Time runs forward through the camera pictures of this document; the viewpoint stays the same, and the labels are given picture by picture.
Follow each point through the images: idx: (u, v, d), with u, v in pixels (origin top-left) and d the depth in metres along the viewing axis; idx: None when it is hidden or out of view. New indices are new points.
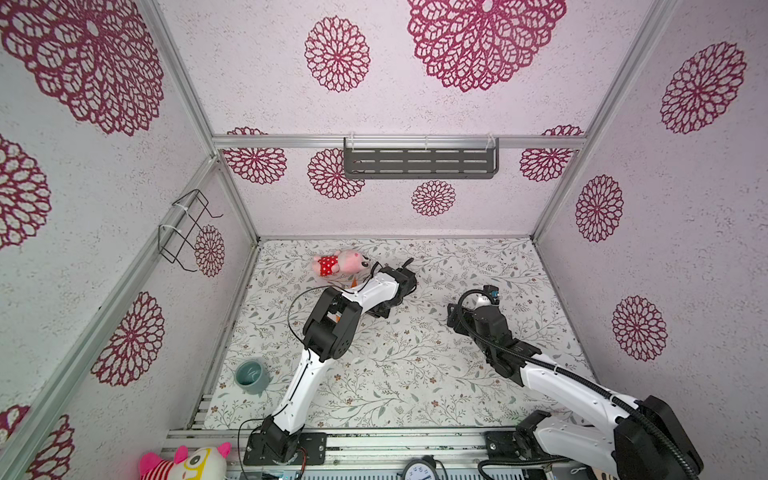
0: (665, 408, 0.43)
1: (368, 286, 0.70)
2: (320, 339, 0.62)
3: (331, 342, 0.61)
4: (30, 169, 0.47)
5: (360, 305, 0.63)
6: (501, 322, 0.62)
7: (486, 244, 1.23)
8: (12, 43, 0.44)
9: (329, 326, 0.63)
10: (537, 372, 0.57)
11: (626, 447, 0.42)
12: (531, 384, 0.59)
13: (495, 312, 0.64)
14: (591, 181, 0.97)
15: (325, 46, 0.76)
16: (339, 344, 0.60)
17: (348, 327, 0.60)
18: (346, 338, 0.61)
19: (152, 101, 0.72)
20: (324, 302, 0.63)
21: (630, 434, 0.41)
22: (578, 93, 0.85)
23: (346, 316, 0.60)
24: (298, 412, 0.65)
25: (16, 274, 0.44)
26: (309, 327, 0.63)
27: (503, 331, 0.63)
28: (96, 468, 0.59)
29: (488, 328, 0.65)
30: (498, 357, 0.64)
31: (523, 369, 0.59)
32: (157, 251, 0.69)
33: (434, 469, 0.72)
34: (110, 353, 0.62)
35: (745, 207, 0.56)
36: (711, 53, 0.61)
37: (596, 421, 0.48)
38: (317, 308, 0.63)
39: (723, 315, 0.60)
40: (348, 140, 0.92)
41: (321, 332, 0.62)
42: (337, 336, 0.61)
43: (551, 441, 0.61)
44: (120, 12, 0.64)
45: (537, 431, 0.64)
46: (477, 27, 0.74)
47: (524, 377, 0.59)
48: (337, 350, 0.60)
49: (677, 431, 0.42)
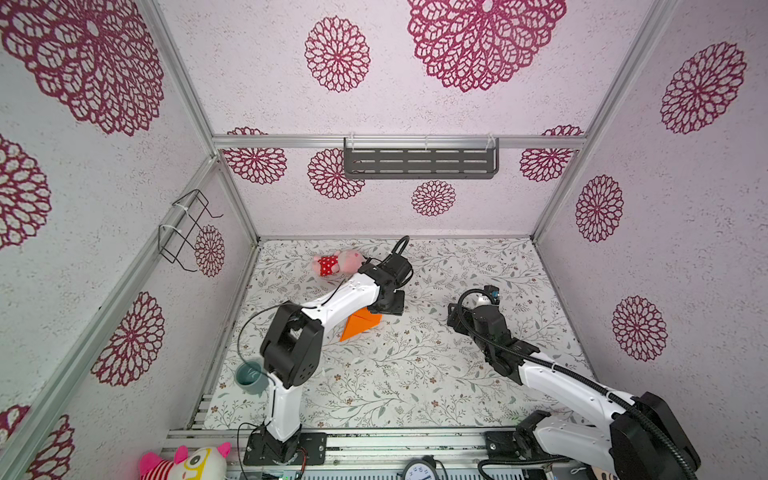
0: (661, 403, 0.43)
1: (338, 295, 0.59)
2: (277, 362, 0.53)
3: (290, 368, 0.51)
4: (30, 169, 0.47)
5: (320, 324, 0.51)
6: (499, 322, 0.62)
7: (486, 244, 1.23)
8: (12, 43, 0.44)
9: (288, 347, 0.53)
10: (535, 372, 0.57)
11: (621, 443, 0.43)
12: (530, 382, 0.59)
13: (495, 311, 0.64)
14: (591, 181, 0.97)
15: (325, 46, 0.76)
16: (301, 369, 0.51)
17: (307, 351, 0.50)
18: (308, 362, 0.52)
19: (152, 101, 0.72)
20: (280, 318, 0.53)
21: (626, 430, 0.41)
22: (579, 93, 0.85)
23: (304, 337, 0.50)
24: (282, 424, 0.62)
25: (16, 274, 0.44)
26: (266, 349, 0.54)
27: (502, 331, 0.64)
28: (96, 469, 0.59)
29: (487, 327, 0.66)
30: (496, 355, 0.64)
31: (522, 368, 0.59)
32: (158, 252, 0.70)
33: (434, 469, 0.72)
34: (110, 353, 0.62)
35: (745, 208, 0.56)
36: (711, 53, 0.61)
37: (595, 420, 0.48)
38: (273, 325, 0.53)
39: (723, 315, 0.60)
40: (348, 140, 0.92)
41: (279, 353, 0.53)
42: (297, 361, 0.51)
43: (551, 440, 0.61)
44: (120, 12, 0.64)
45: (537, 431, 0.64)
46: (477, 27, 0.74)
47: (523, 377, 0.60)
48: (298, 376, 0.51)
49: (673, 427, 0.42)
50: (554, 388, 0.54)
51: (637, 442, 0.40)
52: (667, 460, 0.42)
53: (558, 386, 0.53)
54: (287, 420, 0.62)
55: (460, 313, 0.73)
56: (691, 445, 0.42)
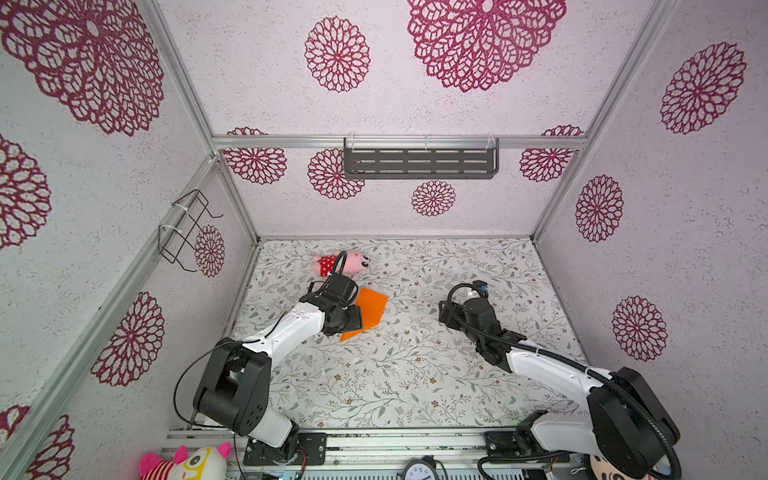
0: (638, 379, 0.45)
1: (282, 326, 0.55)
2: (219, 411, 0.45)
3: (234, 413, 0.44)
4: (30, 169, 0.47)
5: (266, 357, 0.47)
6: (489, 313, 0.65)
7: (486, 244, 1.23)
8: (12, 44, 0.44)
9: (227, 392, 0.46)
10: (521, 356, 0.59)
11: (600, 413, 0.44)
12: (517, 369, 0.61)
13: (485, 303, 0.66)
14: (591, 181, 0.97)
15: (325, 46, 0.76)
16: (248, 413, 0.45)
17: (255, 390, 0.44)
18: (257, 403, 0.46)
19: (152, 101, 0.72)
20: (218, 361, 0.46)
21: (603, 401, 0.43)
22: (579, 93, 0.85)
23: (248, 374, 0.44)
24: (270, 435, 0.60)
25: (16, 274, 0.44)
26: (203, 399, 0.46)
27: (491, 321, 0.66)
28: (95, 469, 0.58)
29: (476, 317, 0.68)
30: (486, 345, 0.66)
31: (510, 354, 0.61)
32: (158, 252, 0.70)
33: (434, 469, 0.72)
34: (110, 354, 0.62)
35: (745, 208, 0.56)
36: (711, 53, 0.61)
37: (576, 399, 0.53)
38: (210, 371, 0.46)
39: (723, 315, 0.60)
40: (348, 140, 0.92)
41: (218, 402, 0.45)
42: (242, 403, 0.44)
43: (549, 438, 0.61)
44: (120, 12, 0.64)
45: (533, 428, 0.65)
46: (477, 27, 0.74)
47: (510, 361, 0.62)
48: (247, 422, 0.45)
49: (650, 400, 0.44)
50: (536, 369, 0.57)
51: (615, 414, 0.42)
52: (646, 434, 0.43)
53: (540, 367, 0.55)
54: (273, 431, 0.60)
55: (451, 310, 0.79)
56: (668, 416, 0.43)
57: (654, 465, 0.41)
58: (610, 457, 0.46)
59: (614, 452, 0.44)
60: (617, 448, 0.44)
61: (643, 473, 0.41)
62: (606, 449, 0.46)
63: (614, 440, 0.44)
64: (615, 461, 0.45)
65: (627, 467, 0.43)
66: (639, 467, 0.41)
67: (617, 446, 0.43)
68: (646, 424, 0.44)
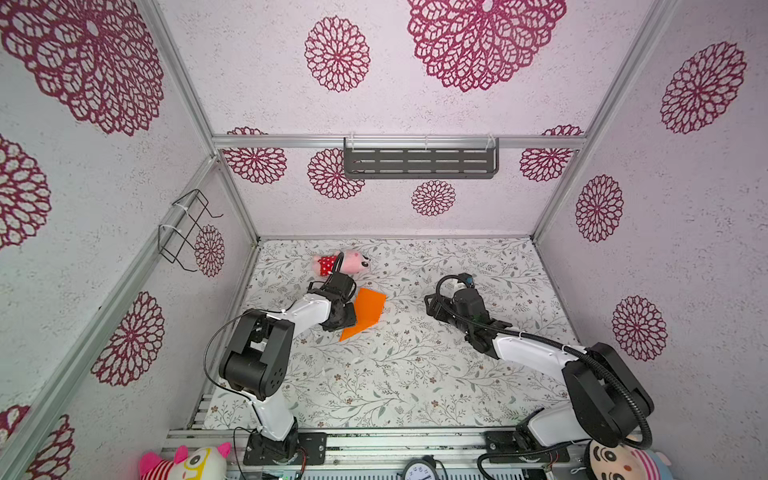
0: (612, 352, 0.47)
1: (298, 305, 0.62)
2: (244, 375, 0.49)
3: (258, 376, 0.48)
4: (30, 169, 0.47)
5: (289, 322, 0.52)
6: (477, 303, 0.67)
7: (487, 244, 1.23)
8: (12, 43, 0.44)
9: (252, 359, 0.50)
10: (503, 340, 0.62)
11: (574, 386, 0.46)
12: (503, 354, 0.63)
13: (473, 294, 0.68)
14: (591, 181, 0.97)
15: (325, 46, 0.76)
16: (272, 375, 0.49)
17: (280, 352, 0.50)
18: (280, 366, 0.51)
19: (152, 101, 0.72)
20: (245, 328, 0.51)
21: (578, 373, 0.45)
22: (579, 93, 0.85)
23: (275, 338, 0.50)
24: (276, 425, 0.61)
25: (16, 274, 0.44)
26: (228, 365, 0.50)
27: (480, 311, 0.69)
28: (96, 468, 0.59)
29: (465, 307, 0.70)
30: (474, 333, 0.69)
31: (494, 341, 0.64)
32: (158, 251, 0.70)
33: (434, 469, 0.72)
34: (110, 353, 0.62)
35: (745, 208, 0.56)
36: (711, 53, 0.61)
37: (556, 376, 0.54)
38: (236, 338, 0.51)
39: (723, 315, 0.60)
40: (348, 140, 0.92)
41: (243, 367, 0.49)
42: (267, 366, 0.49)
43: (547, 434, 0.61)
44: (121, 12, 0.64)
45: (532, 424, 0.65)
46: (477, 27, 0.74)
47: (495, 348, 0.65)
48: (270, 385, 0.49)
49: (624, 373, 0.46)
50: (517, 351, 0.60)
51: (587, 383, 0.44)
52: (620, 404, 0.45)
53: (520, 349, 0.59)
54: (280, 420, 0.62)
55: (443, 303, 0.81)
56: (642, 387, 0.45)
57: (627, 432, 0.43)
58: (586, 428, 0.48)
59: (589, 423, 0.47)
60: (592, 418, 0.46)
61: (617, 442, 0.43)
62: (582, 421, 0.48)
63: (588, 411, 0.46)
64: (591, 432, 0.47)
65: (602, 438, 0.45)
66: (611, 434, 0.44)
67: (591, 416, 0.46)
68: (620, 397, 0.46)
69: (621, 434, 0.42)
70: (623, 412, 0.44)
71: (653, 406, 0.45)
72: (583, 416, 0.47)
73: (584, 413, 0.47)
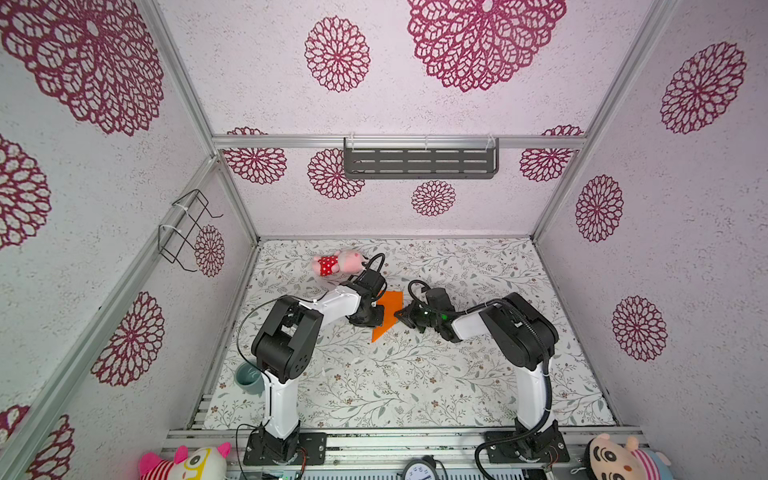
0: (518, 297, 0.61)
1: (328, 296, 0.64)
2: (274, 356, 0.52)
3: (286, 359, 0.52)
4: (30, 169, 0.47)
5: (320, 312, 0.56)
6: (444, 297, 0.81)
7: (486, 244, 1.23)
8: (12, 43, 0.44)
9: (282, 343, 0.54)
10: (457, 322, 0.76)
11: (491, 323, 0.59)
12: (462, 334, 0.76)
13: (439, 289, 0.83)
14: (591, 181, 0.97)
15: (325, 46, 0.76)
16: (297, 360, 0.52)
17: (307, 340, 0.52)
18: (304, 353, 0.53)
19: (152, 101, 0.72)
20: (278, 312, 0.55)
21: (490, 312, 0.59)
22: (579, 93, 0.85)
23: (303, 326, 0.53)
24: (282, 421, 0.62)
25: (16, 274, 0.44)
26: (260, 344, 0.54)
27: (447, 305, 0.83)
28: (96, 468, 0.59)
29: (433, 302, 0.84)
30: (441, 324, 0.82)
31: (455, 327, 0.77)
32: (158, 251, 0.70)
33: (434, 469, 0.72)
34: (110, 354, 0.62)
35: (746, 208, 0.56)
36: (711, 53, 0.61)
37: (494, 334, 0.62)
38: (269, 320, 0.55)
39: (723, 315, 0.60)
40: (348, 140, 0.92)
41: (274, 350, 0.53)
42: (294, 351, 0.52)
43: (530, 415, 0.64)
44: (120, 12, 0.64)
45: (520, 410, 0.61)
46: (477, 27, 0.74)
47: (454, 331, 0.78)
48: (295, 369, 0.53)
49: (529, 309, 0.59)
50: (466, 327, 0.74)
51: (497, 319, 0.58)
52: (523, 332, 0.56)
53: (465, 321, 0.73)
54: (287, 416, 0.63)
55: (414, 300, 0.92)
56: (546, 318, 0.58)
57: (532, 354, 0.54)
58: (507, 359, 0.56)
59: (508, 353, 0.58)
60: (508, 347, 0.57)
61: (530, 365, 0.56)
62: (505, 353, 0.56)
63: (503, 342, 0.58)
64: (511, 362, 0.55)
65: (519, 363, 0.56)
66: (521, 357, 0.55)
67: (507, 346, 0.58)
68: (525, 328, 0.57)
69: (528, 356, 0.54)
70: (526, 338, 0.55)
71: (558, 335, 0.56)
72: (503, 350, 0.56)
73: (503, 346, 0.59)
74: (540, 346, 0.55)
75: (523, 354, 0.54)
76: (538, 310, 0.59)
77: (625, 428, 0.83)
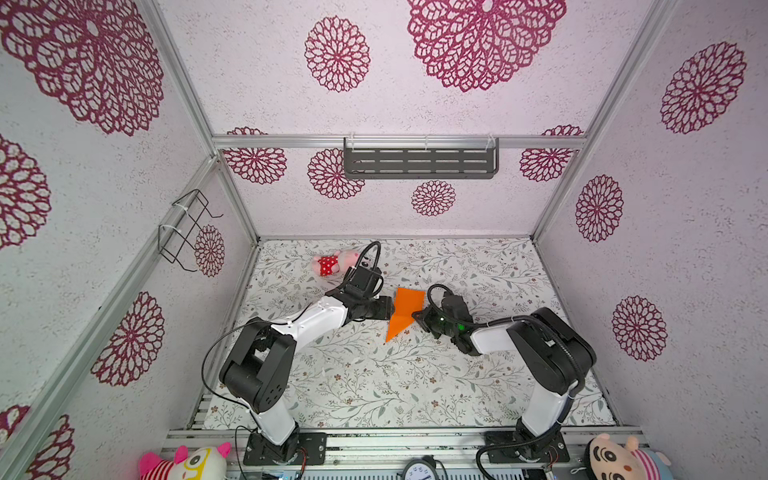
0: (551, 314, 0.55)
1: (308, 314, 0.57)
2: (242, 385, 0.48)
3: (256, 390, 0.47)
4: (30, 169, 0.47)
5: (292, 339, 0.49)
6: (463, 308, 0.76)
7: (486, 244, 1.23)
8: (12, 43, 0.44)
9: (251, 371, 0.49)
10: (478, 335, 0.70)
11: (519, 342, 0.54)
12: (481, 346, 0.71)
13: (459, 299, 0.77)
14: (591, 181, 0.97)
15: (325, 46, 0.76)
16: (268, 390, 0.47)
17: (277, 369, 0.47)
18: (277, 383, 0.48)
19: (152, 101, 0.72)
20: (246, 338, 0.49)
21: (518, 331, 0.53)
22: (579, 93, 0.85)
23: (275, 354, 0.47)
24: (274, 431, 0.60)
25: (16, 274, 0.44)
26: (228, 373, 0.49)
27: (465, 315, 0.77)
28: (96, 468, 0.59)
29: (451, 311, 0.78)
30: (458, 335, 0.77)
31: (473, 339, 0.72)
32: (157, 252, 0.69)
33: (434, 469, 0.72)
34: (110, 353, 0.62)
35: (746, 208, 0.56)
36: (711, 53, 0.61)
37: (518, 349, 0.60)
38: (238, 347, 0.49)
39: (723, 315, 0.60)
40: (348, 140, 0.92)
41: (241, 379, 0.48)
42: (264, 381, 0.47)
43: (538, 422, 0.63)
44: (120, 12, 0.64)
45: (525, 414, 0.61)
46: (477, 27, 0.74)
47: (473, 342, 0.73)
48: (266, 401, 0.48)
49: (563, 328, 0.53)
50: (488, 340, 0.68)
51: (527, 338, 0.52)
52: (557, 354, 0.51)
53: (489, 335, 0.67)
54: (279, 426, 0.61)
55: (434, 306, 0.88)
56: (581, 338, 0.52)
57: (568, 378, 0.49)
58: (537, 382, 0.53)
59: (539, 376, 0.53)
60: (539, 370, 0.52)
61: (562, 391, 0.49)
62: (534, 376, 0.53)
63: (534, 363, 0.53)
64: (542, 386, 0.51)
65: (551, 387, 0.51)
66: (556, 381, 0.50)
67: (538, 368, 0.52)
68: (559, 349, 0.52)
69: (563, 380, 0.48)
70: (560, 359, 0.50)
71: (595, 357, 0.51)
72: (533, 372, 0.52)
73: (533, 368, 0.54)
74: (575, 369, 0.49)
75: (559, 377, 0.48)
76: (573, 331, 0.53)
77: (625, 428, 0.83)
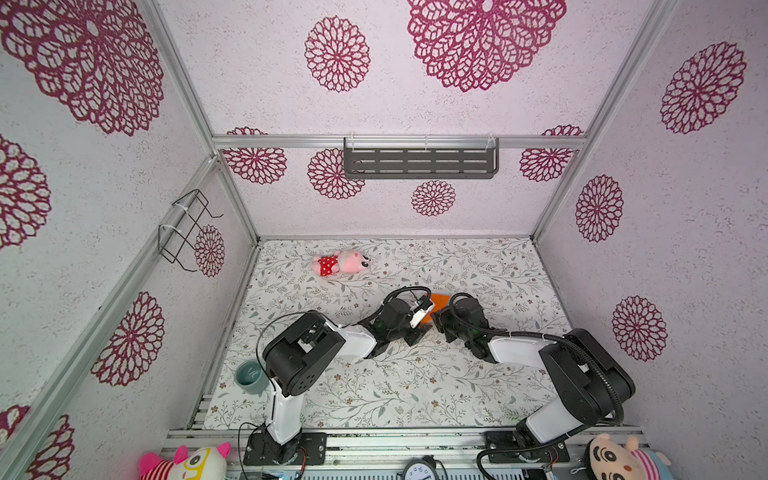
0: (587, 336, 0.50)
1: (355, 329, 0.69)
2: (282, 366, 0.51)
3: (291, 374, 0.50)
4: (30, 169, 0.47)
5: (342, 336, 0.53)
6: (478, 311, 0.72)
7: (486, 244, 1.23)
8: (12, 43, 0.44)
9: (294, 355, 0.52)
10: (495, 342, 0.66)
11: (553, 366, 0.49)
12: (500, 357, 0.66)
13: (475, 302, 0.73)
14: (591, 181, 0.97)
15: (325, 46, 0.76)
16: (303, 378, 0.50)
17: (319, 361, 0.51)
18: (311, 374, 0.51)
19: (152, 101, 0.72)
20: (302, 324, 0.55)
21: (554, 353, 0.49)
22: (579, 93, 0.85)
23: (322, 346, 0.52)
24: (282, 428, 0.61)
25: (16, 274, 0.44)
26: (273, 349, 0.53)
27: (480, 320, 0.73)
28: (96, 468, 0.59)
29: (467, 316, 0.74)
30: (474, 340, 0.73)
31: (490, 346, 0.68)
32: (158, 251, 0.70)
33: (434, 469, 0.72)
34: (110, 354, 0.62)
35: (746, 208, 0.56)
36: (711, 53, 0.61)
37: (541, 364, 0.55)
38: (291, 329, 0.54)
39: (723, 315, 0.60)
40: (348, 140, 0.92)
41: (284, 358, 0.52)
42: (302, 368, 0.50)
43: (545, 429, 0.61)
44: (120, 12, 0.64)
45: (528, 417, 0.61)
46: (477, 27, 0.74)
47: (491, 352, 0.68)
48: (297, 386, 0.50)
49: (601, 355, 0.49)
50: (509, 349, 0.63)
51: (562, 364, 0.48)
52: (596, 385, 0.46)
53: (510, 345, 0.62)
54: (287, 423, 0.61)
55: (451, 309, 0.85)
56: (619, 367, 0.48)
57: (605, 410, 0.45)
58: (568, 408, 0.50)
59: (573, 403, 0.48)
60: (574, 397, 0.47)
61: (597, 420, 0.45)
62: (566, 401, 0.50)
63: (568, 389, 0.48)
64: (575, 412, 0.49)
65: (585, 416, 0.47)
66: (591, 412, 0.45)
67: (571, 394, 0.48)
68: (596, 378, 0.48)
69: (599, 411, 0.44)
70: (598, 391, 0.46)
71: (633, 387, 0.47)
72: (564, 397, 0.50)
73: (567, 393, 0.49)
74: (617, 404, 0.45)
75: (595, 408, 0.44)
76: (612, 360, 0.48)
77: (625, 428, 0.83)
